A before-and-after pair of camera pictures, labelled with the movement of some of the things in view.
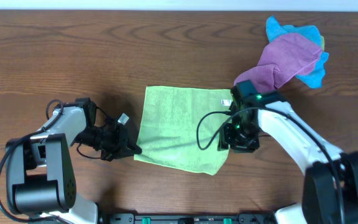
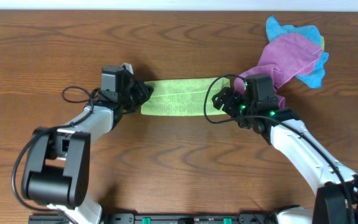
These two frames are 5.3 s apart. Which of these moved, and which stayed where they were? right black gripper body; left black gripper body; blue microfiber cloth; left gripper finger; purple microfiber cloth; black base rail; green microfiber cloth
Moved: green microfiber cloth; left gripper finger; left black gripper body; right black gripper body
Stayed: blue microfiber cloth; black base rail; purple microfiber cloth
